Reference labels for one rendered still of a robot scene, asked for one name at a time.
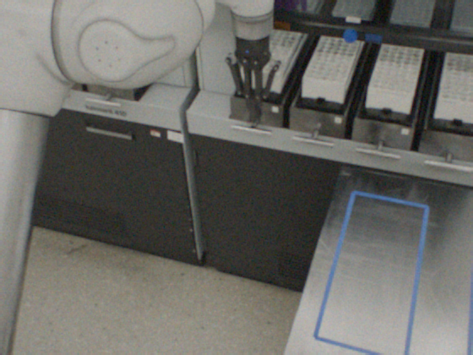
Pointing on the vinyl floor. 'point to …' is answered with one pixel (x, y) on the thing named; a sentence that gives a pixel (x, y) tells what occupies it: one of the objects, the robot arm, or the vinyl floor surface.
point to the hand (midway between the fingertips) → (253, 107)
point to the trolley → (389, 271)
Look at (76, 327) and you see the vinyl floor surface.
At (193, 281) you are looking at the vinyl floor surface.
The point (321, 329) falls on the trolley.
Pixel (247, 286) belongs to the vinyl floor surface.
